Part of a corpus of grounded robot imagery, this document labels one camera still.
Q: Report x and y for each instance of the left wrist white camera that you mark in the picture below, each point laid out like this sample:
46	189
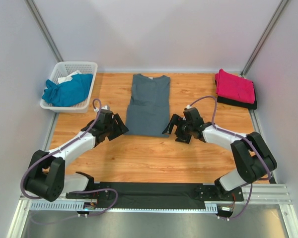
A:
106	107

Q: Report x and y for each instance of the right aluminium corner post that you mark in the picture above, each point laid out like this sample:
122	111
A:
265	35

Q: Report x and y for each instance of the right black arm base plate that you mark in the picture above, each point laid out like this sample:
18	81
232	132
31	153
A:
213	193

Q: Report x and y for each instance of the folded magenta t-shirt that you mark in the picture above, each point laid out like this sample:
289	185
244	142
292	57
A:
235	88

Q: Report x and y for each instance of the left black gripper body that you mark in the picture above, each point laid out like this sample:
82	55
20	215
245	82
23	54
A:
109	128

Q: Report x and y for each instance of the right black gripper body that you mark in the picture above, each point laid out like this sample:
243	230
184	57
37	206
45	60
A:
187	128

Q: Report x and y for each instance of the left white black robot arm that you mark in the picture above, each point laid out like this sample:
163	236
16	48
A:
46	178

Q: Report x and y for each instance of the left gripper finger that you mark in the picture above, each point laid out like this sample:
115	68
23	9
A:
109	134
119	126

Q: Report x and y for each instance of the folded black t-shirt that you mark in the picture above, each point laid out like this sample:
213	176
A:
236	103

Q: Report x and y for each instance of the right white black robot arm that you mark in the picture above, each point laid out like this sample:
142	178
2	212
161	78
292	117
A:
252	157

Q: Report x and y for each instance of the aluminium corner post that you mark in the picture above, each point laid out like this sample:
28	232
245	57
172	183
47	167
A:
44	29
265	35

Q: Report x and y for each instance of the white t-shirt in basket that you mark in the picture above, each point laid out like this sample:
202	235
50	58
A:
68	77

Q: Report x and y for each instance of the white plastic laundry basket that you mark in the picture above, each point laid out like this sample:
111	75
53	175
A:
65	68

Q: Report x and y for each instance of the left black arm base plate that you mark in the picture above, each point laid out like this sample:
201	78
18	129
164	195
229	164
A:
102	195

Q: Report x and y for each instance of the black base cloth strip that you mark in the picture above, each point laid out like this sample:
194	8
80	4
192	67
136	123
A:
145	195

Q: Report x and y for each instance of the white slotted cable duct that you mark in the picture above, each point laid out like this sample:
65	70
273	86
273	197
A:
86	207

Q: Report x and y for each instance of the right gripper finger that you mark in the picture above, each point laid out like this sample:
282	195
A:
182	135
174	121

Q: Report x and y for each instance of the left aluminium corner post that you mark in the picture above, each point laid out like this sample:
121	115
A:
44	29

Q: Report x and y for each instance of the teal blue t-shirt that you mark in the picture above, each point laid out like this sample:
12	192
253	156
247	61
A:
68	93

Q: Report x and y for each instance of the grey-blue t-shirt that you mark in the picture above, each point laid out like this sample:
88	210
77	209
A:
148	110

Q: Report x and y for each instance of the aluminium front rail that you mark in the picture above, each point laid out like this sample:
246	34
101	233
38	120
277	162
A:
256	194

